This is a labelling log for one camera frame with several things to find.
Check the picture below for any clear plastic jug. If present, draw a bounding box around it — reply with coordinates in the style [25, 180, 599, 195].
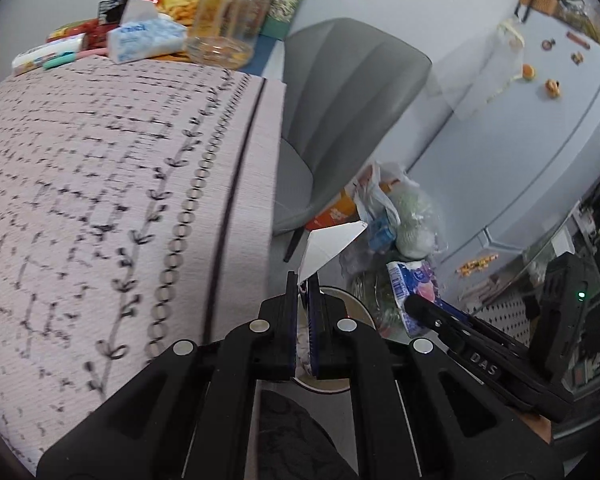
[185, 0, 272, 70]

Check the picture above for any grey upholstered chair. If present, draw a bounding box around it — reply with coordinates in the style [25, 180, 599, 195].
[273, 18, 432, 260]

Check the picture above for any teal marker pen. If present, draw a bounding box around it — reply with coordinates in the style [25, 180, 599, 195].
[42, 52, 109, 72]

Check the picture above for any white tube package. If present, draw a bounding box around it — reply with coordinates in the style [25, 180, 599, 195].
[12, 34, 87, 76]

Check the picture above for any round white trash bin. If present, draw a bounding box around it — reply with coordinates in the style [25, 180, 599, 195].
[291, 285, 376, 395]

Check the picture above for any blue tissue pack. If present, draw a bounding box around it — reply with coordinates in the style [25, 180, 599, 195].
[107, 0, 187, 64]

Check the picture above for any blue white snack wrapper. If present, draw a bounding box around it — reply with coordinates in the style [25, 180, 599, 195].
[386, 260, 438, 337]

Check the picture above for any orange paper bag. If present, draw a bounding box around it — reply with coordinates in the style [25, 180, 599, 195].
[304, 180, 358, 231]

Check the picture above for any mesh bag on fridge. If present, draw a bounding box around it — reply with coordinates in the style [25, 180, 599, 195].
[426, 20, 526, 120]

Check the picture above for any bag of green vegetables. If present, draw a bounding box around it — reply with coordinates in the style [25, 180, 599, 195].
[349, 264, 428, 339]

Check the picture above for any white card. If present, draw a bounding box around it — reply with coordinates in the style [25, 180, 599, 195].
[297, 220, 368, 284]

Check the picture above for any white refrigerator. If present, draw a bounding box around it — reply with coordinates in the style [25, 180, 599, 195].
[408, 11, 600, 268]

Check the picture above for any white plastic bag with goods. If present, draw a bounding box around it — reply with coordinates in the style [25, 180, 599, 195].
[353, 162, 448, 260]

